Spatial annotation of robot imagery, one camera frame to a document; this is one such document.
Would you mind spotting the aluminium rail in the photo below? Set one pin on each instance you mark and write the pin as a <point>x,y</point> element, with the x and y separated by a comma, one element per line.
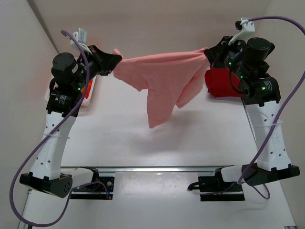
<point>155,169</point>

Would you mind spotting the red folded t shirt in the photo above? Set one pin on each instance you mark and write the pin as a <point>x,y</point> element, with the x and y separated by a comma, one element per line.
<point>218,83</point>

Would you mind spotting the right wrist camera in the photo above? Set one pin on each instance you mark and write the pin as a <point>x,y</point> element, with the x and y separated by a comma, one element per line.
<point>246,29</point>

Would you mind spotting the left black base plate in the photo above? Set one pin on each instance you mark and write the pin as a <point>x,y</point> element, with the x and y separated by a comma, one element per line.
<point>96,191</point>

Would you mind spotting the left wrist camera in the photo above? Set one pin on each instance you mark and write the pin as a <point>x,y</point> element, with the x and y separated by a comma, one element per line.
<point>81,37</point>

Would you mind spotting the pink t shirt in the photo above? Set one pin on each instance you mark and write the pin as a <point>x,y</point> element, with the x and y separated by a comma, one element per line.
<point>171,79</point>

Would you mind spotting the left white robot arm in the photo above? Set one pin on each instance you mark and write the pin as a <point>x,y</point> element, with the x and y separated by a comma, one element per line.
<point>66,89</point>

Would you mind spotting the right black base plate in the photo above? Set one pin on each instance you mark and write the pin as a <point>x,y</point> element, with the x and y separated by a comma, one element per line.
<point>213,189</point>

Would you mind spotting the orange t shirt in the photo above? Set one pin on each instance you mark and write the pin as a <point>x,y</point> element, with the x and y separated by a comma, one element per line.
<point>88,90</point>

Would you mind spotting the white plastic basket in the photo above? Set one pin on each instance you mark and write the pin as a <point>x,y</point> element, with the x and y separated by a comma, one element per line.
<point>87,99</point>

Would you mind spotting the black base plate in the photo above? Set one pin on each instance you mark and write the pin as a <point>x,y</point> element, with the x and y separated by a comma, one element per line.
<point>213,189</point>
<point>96,191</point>

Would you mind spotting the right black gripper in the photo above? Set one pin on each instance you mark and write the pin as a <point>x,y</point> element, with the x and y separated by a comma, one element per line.
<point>216,55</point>

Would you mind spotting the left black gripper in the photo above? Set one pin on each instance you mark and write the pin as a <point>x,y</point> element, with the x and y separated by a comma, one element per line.
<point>108,60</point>

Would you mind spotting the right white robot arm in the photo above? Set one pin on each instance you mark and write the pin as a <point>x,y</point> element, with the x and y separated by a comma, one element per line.
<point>261,98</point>

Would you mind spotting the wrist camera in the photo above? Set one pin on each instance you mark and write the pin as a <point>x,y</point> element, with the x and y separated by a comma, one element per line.
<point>81,37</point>
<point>246,29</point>

